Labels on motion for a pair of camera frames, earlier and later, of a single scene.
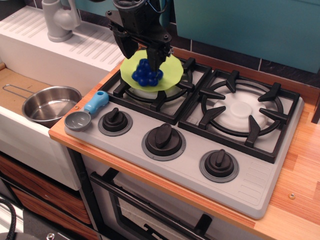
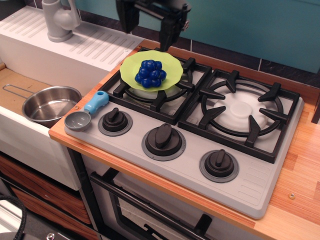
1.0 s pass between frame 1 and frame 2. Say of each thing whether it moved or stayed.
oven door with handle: stayed
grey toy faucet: stayed
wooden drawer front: stayed
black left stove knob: stayed
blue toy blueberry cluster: moved
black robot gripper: moved
